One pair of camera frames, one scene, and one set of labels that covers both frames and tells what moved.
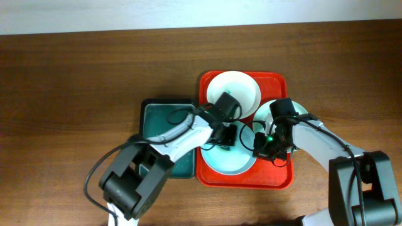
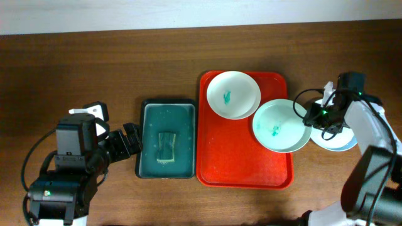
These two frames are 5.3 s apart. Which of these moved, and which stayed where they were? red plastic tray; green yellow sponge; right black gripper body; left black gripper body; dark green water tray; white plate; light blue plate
Moved: left black gripper body; green yellow sponge; light blue plate; right black gripper body
Stayed: white plate; dark green water tray; red plastic tray
